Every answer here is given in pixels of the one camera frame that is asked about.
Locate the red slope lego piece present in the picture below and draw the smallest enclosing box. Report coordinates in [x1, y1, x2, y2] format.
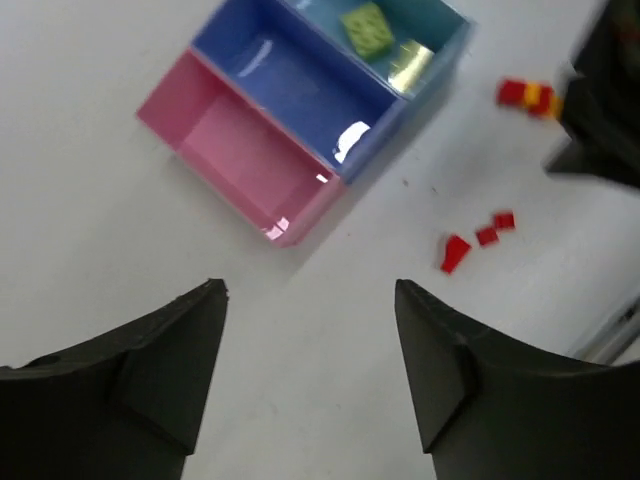
[440, 234, 472, 275]

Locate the dark blue container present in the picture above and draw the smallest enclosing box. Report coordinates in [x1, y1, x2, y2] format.
[192, 1, 406, 184]

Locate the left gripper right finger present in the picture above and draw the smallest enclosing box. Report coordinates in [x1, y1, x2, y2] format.
[395, 279, 639, 479]

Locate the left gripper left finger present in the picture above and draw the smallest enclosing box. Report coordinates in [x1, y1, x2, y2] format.
[1, 279, 228, 479]

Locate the yellow lego piece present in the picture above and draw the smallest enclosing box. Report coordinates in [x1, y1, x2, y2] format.
[388, 39, 434, 94]

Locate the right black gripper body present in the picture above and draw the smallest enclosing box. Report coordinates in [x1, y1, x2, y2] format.
[545, 1, 639, 189]

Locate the yellow-green lego block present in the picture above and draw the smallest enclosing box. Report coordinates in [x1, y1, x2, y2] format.
[341, 2, 395, 62]

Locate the red yellow orange lego stack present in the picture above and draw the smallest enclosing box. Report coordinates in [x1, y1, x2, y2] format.
[496, 78, 563, 119]

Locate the small red lego tile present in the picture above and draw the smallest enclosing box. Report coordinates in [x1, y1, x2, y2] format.
[493, 210, 516, 231]
[475, 226, 499, 248]

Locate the light blue container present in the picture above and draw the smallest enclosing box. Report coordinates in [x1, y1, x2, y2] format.
[290, 0, 474, 109]

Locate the pink container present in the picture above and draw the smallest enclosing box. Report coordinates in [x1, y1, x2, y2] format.
[137, 49, 345, 247]

